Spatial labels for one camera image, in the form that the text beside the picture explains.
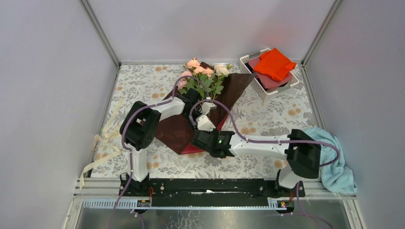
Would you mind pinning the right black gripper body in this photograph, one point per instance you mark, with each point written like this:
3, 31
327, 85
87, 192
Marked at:
214, 132

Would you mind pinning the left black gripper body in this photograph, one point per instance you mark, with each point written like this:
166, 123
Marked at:
187, 117

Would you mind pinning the pink fake flower stem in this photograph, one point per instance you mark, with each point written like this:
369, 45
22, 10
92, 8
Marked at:
196, 79

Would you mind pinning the dark red wrapping paper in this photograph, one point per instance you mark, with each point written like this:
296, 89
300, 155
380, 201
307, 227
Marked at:
176, 132

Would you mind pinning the white fake rose stem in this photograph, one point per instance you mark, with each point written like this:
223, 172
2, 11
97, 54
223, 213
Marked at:
221, 72

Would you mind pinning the white plastic basket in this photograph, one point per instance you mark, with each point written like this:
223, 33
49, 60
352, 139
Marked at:
263, 93

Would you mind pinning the cream ribbon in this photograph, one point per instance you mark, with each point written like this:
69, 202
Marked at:
103, 140

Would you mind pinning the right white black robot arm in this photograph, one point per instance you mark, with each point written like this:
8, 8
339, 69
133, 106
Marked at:
299, 150

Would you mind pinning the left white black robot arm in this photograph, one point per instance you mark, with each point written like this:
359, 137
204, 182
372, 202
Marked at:
141, 123

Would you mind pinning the floral tablecloth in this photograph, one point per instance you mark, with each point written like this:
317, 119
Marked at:
275, 116

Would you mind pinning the pink cloth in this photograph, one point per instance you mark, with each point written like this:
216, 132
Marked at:
267, 82

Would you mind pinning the orange cloth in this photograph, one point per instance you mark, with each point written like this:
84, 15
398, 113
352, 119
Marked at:
274, 65

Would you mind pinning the light blue towel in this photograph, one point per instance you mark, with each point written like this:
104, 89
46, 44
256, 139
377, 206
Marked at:
336, 177

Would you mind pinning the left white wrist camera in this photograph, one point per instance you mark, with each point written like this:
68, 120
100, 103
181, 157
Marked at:
207, 107

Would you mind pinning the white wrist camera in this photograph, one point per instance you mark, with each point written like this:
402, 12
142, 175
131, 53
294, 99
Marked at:
207, 107
204, 123

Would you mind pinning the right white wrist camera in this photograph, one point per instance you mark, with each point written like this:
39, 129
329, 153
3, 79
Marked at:
204, 123

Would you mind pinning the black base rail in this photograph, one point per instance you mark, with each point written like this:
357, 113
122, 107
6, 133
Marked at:
200, 192

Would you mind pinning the aluminium frame rail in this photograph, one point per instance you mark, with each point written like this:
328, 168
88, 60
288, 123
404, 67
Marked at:
109, 188

